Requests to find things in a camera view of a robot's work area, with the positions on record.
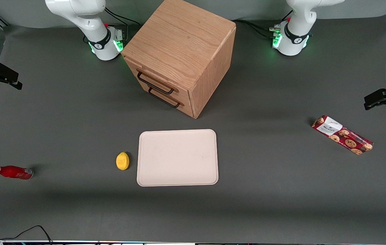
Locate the oak wooden drawer cabinet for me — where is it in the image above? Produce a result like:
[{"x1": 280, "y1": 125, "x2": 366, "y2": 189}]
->
[{"x1": 121, "y1": 0, "x2": 237, "y2": 119}]

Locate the black right arm base cable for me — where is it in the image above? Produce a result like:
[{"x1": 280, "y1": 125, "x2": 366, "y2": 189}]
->
[{"x1": 104, "y1": 7, "x2": 141, "y2": 26}]

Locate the red soda bottle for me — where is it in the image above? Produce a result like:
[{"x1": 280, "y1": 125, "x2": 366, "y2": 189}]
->
[{"x1": 0, "y1": 165, "x2": 34, "y2": 180}]

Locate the beige rectangular tray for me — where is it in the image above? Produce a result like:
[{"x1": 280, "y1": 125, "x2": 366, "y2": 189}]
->
[{"x1": 137, "y1": 129, "x2": 219, "y2": 187}]

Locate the dark grey table mat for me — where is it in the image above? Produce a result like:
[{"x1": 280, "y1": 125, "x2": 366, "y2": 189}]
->
[{"x1": 0, "y1": 13, "x2": 386, "y2": 243}]

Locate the black arm base cable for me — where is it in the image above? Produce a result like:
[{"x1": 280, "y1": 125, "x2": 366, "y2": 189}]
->
[
  {"x1": 234, "y1": 19, "x2": 282, "y2": 38},
  {"x1": 104, "y1": 7, "x2": 141, "y2": 26}
]

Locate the red cookie box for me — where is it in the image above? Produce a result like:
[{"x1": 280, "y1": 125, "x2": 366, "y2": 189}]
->
[{"x1": 311, "y1": 115, "x2": 374, "y2": 156}]

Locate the black left arm base cable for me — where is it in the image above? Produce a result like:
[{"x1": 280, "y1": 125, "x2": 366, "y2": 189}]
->
[{"x1": 234, "y1": 19, "x2": 282, "y2": 38}]

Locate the yellow lemon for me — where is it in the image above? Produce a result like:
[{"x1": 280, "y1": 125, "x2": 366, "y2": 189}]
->
[{"x1": 116, "y1": 152, "x2": 130, "y2": 170}]

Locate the thin black table-edge cable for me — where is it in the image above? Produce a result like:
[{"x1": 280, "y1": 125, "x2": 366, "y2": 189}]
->
[{"x1": 0, "y1": 225, "x2": 53, "y2": 244}]

